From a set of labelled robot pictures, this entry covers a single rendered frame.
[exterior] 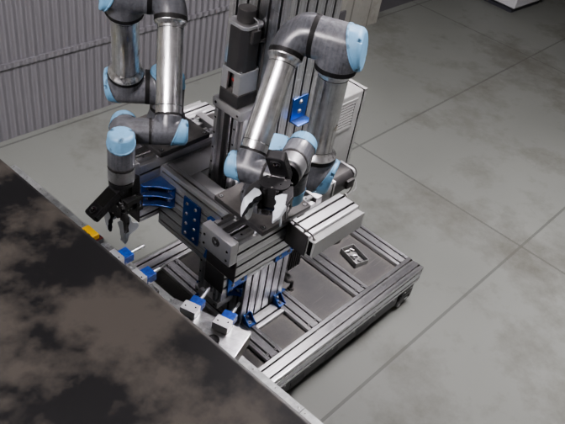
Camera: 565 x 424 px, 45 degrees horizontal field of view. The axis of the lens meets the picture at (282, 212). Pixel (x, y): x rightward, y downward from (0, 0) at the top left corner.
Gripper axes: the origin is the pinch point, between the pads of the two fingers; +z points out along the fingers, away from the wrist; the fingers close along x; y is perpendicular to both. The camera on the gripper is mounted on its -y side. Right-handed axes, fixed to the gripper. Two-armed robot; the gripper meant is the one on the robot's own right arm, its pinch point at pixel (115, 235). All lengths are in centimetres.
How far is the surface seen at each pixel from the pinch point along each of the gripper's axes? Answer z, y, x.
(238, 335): 14.7, 10.2, -43.3
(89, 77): 74, 126, 189
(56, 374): -100, -79, -97
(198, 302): 13.2, 9.3, -27.3
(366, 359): 100, 102, -47
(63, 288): -100, -74, -91
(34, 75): 62, 91, 190
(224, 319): 11.9, 9.5, -37.7
